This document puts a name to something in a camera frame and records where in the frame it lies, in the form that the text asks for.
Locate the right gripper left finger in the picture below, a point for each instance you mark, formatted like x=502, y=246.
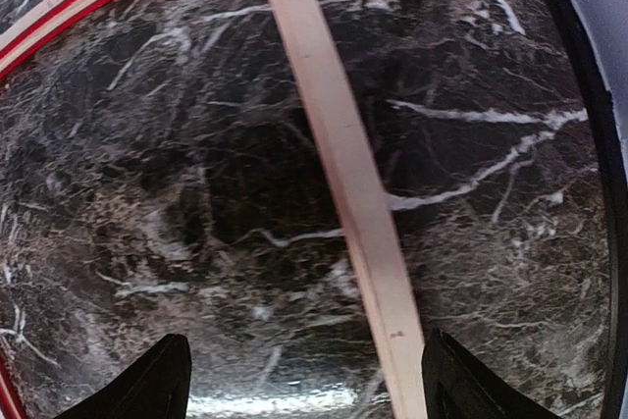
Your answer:
x=155, y=386

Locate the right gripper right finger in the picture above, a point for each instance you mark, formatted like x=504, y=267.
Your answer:
x=458, y=385

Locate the red wooden picture frame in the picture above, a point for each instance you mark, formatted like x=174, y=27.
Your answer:
x=350, y=168

